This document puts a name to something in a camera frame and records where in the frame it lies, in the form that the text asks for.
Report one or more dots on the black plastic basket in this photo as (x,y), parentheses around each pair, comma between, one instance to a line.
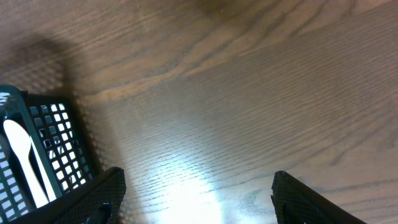
(51,123)

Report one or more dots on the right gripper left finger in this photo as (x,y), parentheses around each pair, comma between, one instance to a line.
(96,201)

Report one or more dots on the white plastic spoon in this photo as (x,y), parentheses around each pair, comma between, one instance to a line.
(20,143)

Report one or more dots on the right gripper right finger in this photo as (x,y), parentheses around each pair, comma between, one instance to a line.
(294,203)

